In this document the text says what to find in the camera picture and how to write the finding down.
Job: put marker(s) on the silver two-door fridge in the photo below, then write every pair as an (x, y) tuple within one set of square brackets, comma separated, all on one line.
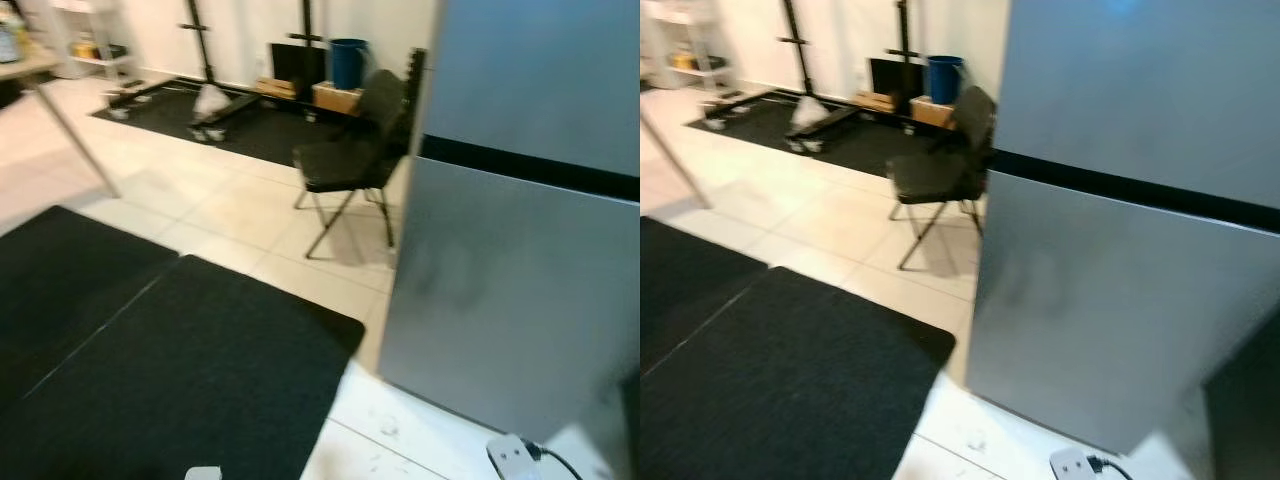
[(520, 300), (1120, 300)]

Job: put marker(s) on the black metal stand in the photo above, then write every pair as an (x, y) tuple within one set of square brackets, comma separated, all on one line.
[(797, 45), (307, 20), (200, 40), (905, 30)]

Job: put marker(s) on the blue plastic bucket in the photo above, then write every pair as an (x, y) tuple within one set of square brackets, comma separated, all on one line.
[(944, 80), (348, 65)]

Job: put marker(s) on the black flat board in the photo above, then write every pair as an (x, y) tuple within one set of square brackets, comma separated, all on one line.
[(895, 78), (298, 68)]

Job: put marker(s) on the white shelf rack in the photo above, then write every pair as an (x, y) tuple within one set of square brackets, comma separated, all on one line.
[(110, 62), (700, 72)]

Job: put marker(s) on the small yellow box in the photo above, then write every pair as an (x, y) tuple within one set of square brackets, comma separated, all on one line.
[(85, 48), (684, 60)]

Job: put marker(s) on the white plastic bag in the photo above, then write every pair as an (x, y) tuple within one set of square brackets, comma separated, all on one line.
[(808, 112), (210, 102)]

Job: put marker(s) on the black floor mat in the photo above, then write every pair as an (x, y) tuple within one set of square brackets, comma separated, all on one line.
[(690, 280), (70, 280), (200, 380), (800, 380)]

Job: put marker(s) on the light wooden crate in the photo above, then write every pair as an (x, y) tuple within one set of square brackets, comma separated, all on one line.
[(335, 98), (930, 112)]

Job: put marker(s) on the black pouch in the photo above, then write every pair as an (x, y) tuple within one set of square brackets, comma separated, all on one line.
[(115, 52), (712, 63)]

